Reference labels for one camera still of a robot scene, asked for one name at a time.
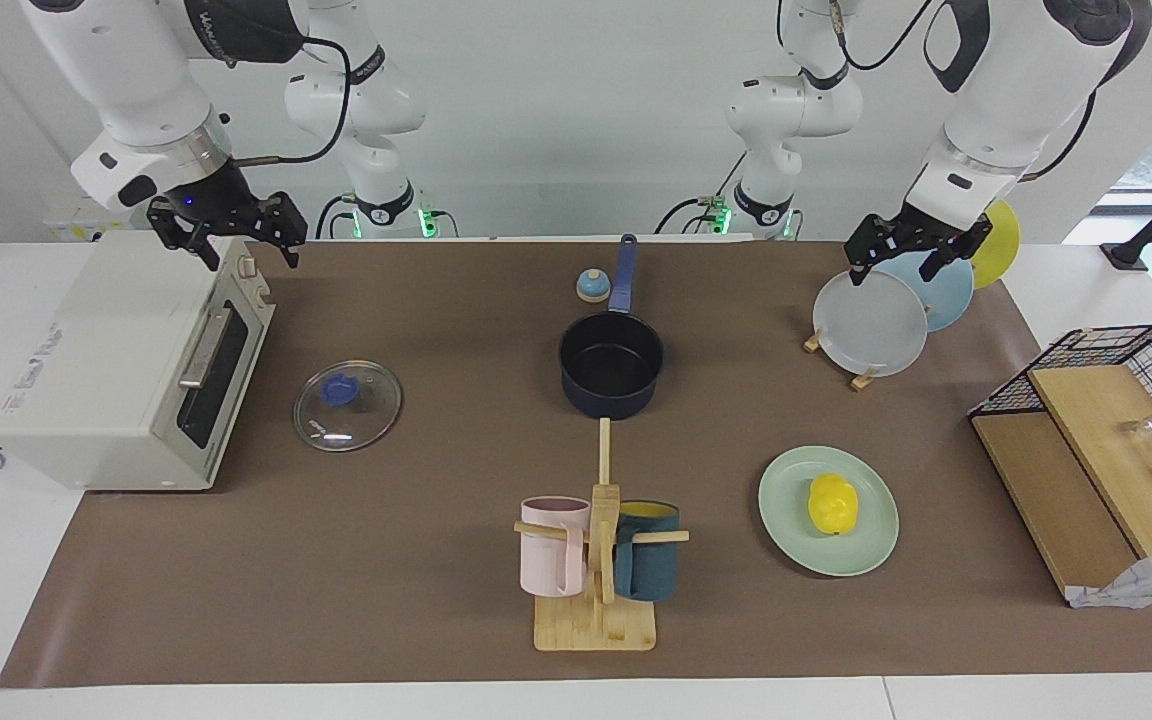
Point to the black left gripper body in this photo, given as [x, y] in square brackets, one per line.
[911, 235]

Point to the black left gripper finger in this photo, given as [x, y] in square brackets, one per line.
[857, 271]
[933, 266]

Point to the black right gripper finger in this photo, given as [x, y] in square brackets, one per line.
[291, 252]
[208, 254]

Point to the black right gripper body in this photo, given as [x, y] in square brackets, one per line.
[216, 205]

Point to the glass lid with blue knob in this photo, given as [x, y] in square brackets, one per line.
[361, 415]

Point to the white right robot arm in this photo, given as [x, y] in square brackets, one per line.
[136, 80]

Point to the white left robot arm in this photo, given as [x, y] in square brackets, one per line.
[1016, 80]

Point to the light blue plate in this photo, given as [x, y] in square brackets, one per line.
[948, 290]

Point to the grey plate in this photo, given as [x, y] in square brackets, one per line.
[868, 325]

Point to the yellow plate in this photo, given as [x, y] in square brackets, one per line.
[1002, 250]

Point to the wooden plate rack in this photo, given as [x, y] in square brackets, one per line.
[864, 381]

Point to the pale green plate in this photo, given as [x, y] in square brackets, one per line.
[791, 530]

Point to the white power strip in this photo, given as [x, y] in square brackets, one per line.
[86, 215]

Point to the white toaster oven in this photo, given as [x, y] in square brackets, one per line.
[96, 370]

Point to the brown wooden cutting board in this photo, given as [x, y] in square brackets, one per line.
[1046, 500]

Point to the dark blue saucepan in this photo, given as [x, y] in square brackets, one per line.
[611, 370]

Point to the small blue wooden bell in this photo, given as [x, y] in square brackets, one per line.
[592, 288]

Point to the brown table mat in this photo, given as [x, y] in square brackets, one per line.
[386, 560]

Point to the dark teal mug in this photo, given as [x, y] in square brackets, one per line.
[651, 565]

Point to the pink mug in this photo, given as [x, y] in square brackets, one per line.
[546, 560]

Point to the wooden mug rack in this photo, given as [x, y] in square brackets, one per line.
[596, 625]

